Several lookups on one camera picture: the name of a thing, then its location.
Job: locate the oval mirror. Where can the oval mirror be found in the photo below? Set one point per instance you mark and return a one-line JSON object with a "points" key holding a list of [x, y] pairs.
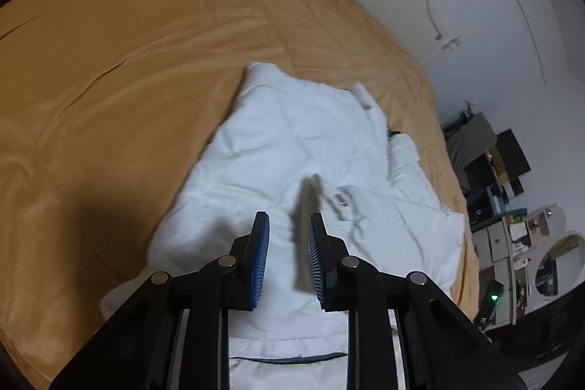
{"points": [[560, 264]]}

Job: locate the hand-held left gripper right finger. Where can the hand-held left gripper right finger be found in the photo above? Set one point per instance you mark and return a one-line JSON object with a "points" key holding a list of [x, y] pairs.
{"points": [[317, 262]]}

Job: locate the black monitor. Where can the black monitor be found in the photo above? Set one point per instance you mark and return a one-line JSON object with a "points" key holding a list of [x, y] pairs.
{"points": [[514, 152]]}

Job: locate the white drawer cabinet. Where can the white drawer cabinet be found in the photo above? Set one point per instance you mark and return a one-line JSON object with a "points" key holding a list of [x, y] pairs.
{"points": [[496, 244]]}

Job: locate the orange quilt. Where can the orange quilt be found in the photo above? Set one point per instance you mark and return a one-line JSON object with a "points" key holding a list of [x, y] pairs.
{"points": [[114, 74]]}

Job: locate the dark desk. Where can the dark desk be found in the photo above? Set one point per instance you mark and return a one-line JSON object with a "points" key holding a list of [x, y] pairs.
{"points": [[480, 173]]}

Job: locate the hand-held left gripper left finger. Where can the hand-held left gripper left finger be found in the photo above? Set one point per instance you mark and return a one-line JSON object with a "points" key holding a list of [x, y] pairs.
{"points": [[260, 262]]}

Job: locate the grey chair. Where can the grey chair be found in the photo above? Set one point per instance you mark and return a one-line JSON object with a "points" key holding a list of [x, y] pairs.
{"points": [[470, 138]]}

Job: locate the white power strip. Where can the white power strip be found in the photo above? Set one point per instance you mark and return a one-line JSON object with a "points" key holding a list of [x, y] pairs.
{"points": [[452, 43]]}

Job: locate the black device with green light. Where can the black device with green light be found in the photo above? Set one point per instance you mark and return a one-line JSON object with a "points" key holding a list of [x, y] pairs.
{"points": [[491, 303]]}

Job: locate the white down jacket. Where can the white down jacket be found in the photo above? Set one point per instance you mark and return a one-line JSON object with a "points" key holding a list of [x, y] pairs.
{"points": [[297, 143]]}

